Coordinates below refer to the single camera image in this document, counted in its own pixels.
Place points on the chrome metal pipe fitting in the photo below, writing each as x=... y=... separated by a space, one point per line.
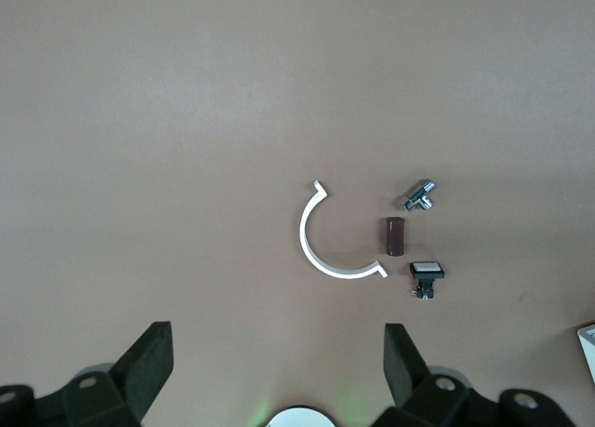
x=418 y=195

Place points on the white drawer cabinet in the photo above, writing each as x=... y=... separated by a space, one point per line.
x=589 y=352

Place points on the brown table cover mat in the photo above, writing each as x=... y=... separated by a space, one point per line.
x=186 y=120

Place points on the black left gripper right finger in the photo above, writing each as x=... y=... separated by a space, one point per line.
x=418 y=399

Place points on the small black clip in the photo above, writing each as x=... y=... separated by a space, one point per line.
x=427 y=270

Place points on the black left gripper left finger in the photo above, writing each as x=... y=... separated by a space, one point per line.
x=116 y=394

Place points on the small brown cylinder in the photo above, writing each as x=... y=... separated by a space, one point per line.
x=395 y=236

